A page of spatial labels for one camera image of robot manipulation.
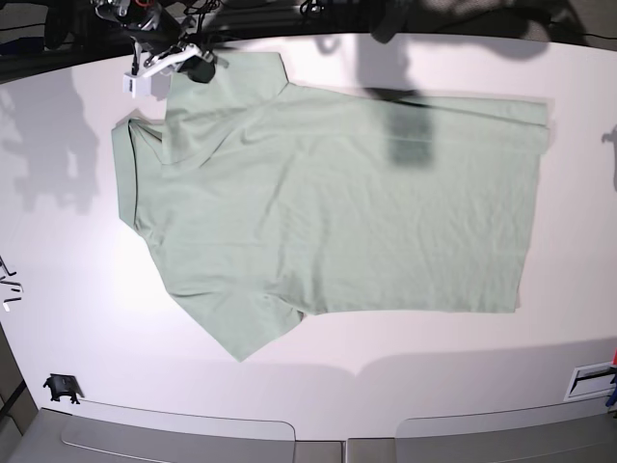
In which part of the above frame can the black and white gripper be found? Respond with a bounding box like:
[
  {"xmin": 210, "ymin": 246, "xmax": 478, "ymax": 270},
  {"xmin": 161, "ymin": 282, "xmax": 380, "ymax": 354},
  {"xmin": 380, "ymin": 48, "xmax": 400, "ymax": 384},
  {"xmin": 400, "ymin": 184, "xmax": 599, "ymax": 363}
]
[{"xmin": 132, "ymin": 41, "xmax": 228, "ymax": 83}]

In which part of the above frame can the light green T-shirt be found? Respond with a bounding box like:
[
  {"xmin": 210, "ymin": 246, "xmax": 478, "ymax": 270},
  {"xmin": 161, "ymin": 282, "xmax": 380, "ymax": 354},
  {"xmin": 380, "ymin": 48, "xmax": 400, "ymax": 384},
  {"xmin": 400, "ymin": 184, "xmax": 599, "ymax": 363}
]
[{"xmin": 112, "ymin": 52, "xmax": 550, "ymax": 361}]

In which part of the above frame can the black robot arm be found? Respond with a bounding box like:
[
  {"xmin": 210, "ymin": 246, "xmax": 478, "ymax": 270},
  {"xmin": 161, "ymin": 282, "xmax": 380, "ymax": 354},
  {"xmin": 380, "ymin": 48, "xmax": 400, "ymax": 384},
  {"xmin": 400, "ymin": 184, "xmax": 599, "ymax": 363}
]
[{"xmin": 92, "ymin": 0, "xmax": 229, "ymax": 95}]

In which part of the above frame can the black table clamp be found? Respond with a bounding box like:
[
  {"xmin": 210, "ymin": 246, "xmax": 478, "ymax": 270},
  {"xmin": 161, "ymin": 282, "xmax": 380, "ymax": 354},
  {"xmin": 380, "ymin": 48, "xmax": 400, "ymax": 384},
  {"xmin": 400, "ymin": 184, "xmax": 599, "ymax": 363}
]
[{"xmin": 43, "ymin": 373, "xmax": 84, "ymax": 404}]

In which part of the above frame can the grey chair left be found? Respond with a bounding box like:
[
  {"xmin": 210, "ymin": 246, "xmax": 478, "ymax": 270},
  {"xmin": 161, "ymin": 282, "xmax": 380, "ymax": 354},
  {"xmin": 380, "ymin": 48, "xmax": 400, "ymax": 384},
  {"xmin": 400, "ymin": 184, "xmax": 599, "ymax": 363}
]
[{"xmin": 8, "ymin": 409, "xmax": 343, "ymax": 462}]

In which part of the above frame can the grey chair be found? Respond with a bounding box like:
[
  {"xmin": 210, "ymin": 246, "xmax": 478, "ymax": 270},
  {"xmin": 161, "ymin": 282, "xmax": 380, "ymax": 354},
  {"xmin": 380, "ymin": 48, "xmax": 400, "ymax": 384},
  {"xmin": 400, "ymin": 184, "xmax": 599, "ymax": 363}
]
[
  {"xmin": 8, "ymin": 409, "xmax": 343, "ymax": 462},
  {"xmin": 345, "ymin": 398, "xmax": 616, "ymax": 462}
]

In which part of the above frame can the grey chair right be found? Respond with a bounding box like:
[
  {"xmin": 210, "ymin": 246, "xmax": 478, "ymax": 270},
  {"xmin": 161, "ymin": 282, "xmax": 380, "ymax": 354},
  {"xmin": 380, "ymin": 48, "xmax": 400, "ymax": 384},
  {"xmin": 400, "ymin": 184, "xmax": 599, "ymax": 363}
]
[{"xmin": 345, "ymin": 398, "xmax": 616, "ymax": 462}]

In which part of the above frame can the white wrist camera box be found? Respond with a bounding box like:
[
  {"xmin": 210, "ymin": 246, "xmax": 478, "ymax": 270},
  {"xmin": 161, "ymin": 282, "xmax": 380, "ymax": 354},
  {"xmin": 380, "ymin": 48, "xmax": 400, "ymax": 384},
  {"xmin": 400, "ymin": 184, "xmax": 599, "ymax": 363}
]
[{"xmin": 122, "ymin": 72, "xmax": 151, "ymax": 98}]

